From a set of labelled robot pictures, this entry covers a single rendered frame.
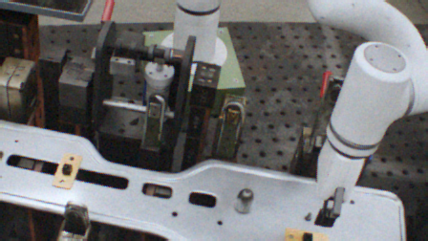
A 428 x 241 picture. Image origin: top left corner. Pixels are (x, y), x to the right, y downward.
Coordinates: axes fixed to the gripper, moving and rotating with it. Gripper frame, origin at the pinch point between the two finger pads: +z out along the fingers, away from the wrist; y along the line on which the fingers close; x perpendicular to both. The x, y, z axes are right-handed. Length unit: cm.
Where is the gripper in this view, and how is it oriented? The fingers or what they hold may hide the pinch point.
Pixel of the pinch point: (324, 200)
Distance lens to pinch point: 107.2
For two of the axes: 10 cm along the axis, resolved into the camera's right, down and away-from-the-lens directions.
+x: 9.8, 1.9, 0.1
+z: -1.4, 7.0, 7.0
